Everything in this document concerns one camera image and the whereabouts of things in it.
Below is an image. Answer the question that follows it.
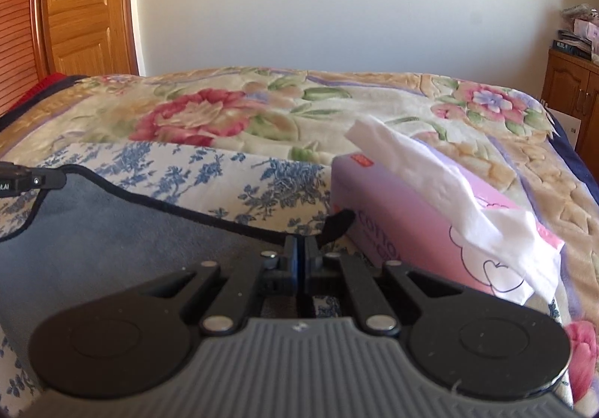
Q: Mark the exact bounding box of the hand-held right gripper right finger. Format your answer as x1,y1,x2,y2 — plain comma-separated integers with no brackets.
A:
304,237,450,337

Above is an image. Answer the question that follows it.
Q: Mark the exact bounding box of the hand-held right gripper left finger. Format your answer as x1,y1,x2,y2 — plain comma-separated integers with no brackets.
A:
154,235,299,337

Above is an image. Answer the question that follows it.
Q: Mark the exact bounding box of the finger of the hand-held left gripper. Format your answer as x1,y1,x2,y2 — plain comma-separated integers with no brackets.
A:
0,162,67,195

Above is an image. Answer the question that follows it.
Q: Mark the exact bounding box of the blue-grey towel with dark edge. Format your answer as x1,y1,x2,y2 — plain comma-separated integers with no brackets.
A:
0,164,357,344

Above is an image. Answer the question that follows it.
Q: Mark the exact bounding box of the red cloth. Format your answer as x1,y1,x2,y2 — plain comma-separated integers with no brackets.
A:
7,72,71,116

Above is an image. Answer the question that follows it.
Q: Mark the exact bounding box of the white blue floral sheet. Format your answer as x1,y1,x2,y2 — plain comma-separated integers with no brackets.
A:
0,140,334,418

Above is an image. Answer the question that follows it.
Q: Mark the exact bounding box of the floral plush blanket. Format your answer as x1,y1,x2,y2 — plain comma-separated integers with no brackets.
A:
0,67,599,414

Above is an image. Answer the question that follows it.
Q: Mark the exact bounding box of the wooden louvred door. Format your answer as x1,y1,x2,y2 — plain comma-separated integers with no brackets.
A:
0,0,48,116

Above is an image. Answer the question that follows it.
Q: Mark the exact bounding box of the wooden panel door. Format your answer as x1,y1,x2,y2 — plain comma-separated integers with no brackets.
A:
33,0,140,77

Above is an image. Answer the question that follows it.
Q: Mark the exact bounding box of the dark blue bed sheet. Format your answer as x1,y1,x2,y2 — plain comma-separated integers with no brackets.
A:
544,99,599,215

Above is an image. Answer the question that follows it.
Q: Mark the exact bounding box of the white flat board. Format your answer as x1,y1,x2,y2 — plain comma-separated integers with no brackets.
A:
547,107,583,153

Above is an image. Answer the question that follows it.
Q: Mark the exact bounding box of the wooden cabinet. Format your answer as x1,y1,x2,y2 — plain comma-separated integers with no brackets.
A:
540,48,599,166

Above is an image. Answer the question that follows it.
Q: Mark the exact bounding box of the stack of books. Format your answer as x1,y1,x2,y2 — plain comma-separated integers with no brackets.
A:
552,29,595,61

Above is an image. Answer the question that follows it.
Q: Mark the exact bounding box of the pink patterned box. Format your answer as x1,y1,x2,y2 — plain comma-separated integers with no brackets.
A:
575,17,599,55

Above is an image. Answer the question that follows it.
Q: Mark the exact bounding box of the crumpled plastic bag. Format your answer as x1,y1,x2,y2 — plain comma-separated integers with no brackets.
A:
560,3,599,28

